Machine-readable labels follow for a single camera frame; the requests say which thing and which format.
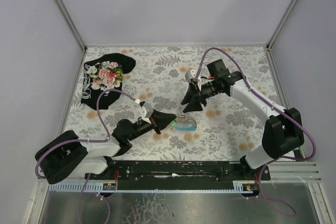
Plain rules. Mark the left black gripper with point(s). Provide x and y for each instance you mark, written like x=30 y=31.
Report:
x=155 y=125

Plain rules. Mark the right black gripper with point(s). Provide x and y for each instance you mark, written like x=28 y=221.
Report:
x=199 y=95

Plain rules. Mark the green key tag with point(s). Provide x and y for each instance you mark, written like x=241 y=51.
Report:
x=173 y=123

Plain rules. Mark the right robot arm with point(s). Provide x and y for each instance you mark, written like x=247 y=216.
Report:
x=282 y=132

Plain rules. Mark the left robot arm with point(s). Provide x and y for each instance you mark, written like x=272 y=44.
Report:
x=67 y=154

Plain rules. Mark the black floral cloth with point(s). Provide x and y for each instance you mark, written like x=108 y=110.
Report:
x=103 y=74

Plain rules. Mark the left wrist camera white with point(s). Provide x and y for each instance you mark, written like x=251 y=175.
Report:
x=146 y=110

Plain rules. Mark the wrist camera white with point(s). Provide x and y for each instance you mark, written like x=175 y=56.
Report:
x=191 y=77
x=146 y=110

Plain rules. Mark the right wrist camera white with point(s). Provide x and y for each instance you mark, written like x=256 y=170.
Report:
x=191 y=77

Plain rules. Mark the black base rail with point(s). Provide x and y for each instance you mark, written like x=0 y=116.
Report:
x=187 y=171

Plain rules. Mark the white cable duct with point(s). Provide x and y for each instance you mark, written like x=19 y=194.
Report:
x=167 y=185

